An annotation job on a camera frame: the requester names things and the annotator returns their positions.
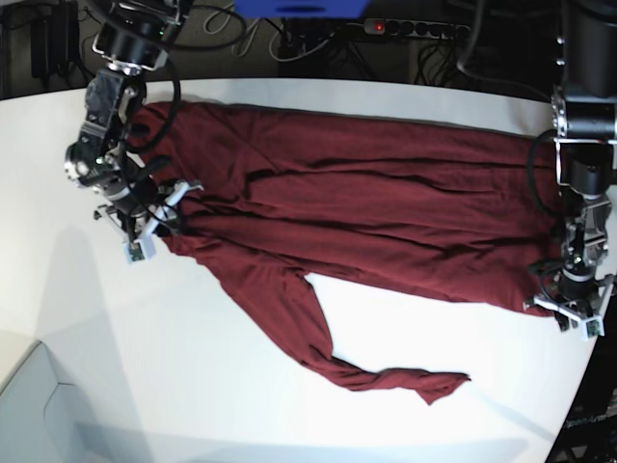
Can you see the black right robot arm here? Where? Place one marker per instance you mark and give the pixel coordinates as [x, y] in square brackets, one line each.
[135, 37]

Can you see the black power strip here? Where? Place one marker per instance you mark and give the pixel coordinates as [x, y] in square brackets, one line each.
[398, 28]

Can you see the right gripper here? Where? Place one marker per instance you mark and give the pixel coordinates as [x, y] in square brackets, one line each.
[133, 200]

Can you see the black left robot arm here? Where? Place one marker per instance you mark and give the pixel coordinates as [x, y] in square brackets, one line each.
[583, 133]

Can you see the black box on floor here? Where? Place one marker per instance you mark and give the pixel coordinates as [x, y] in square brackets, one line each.
[54, 41]

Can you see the white bin at corner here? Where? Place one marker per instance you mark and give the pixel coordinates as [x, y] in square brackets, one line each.
[36, 422]

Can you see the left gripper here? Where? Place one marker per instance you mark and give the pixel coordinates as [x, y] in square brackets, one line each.
[577, 291]

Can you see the dark red t-shirt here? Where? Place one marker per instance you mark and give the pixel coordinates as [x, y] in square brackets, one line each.
[428, 210]

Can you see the blue box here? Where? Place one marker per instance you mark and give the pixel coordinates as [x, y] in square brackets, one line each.
[300, 8]

